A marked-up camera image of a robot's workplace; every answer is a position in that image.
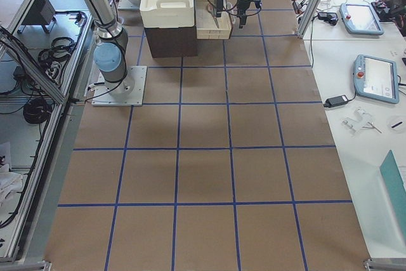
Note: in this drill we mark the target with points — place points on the grey orange handled scissors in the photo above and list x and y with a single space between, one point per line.
211 11

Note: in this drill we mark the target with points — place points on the white plastic tray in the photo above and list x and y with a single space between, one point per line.
167 14

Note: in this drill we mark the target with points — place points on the dark brown wooden cabinet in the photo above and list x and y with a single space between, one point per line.
172 42

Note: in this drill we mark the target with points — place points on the blue teach pendant far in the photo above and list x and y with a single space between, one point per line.
361 19

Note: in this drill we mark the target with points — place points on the blue teach pendant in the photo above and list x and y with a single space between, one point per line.
361 19
376 78

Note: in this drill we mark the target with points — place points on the black power adapter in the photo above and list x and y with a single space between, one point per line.
336 101

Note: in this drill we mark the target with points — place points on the blue teach pendant near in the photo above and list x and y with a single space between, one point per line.
376 78

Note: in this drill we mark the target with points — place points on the teal folder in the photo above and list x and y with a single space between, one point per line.
394 185

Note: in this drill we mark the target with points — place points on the white crumpled cloth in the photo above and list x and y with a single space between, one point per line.
11 183

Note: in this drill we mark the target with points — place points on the wooden drawer with white handle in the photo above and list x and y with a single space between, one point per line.
207 28

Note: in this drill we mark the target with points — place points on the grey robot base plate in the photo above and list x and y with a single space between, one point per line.
129 92

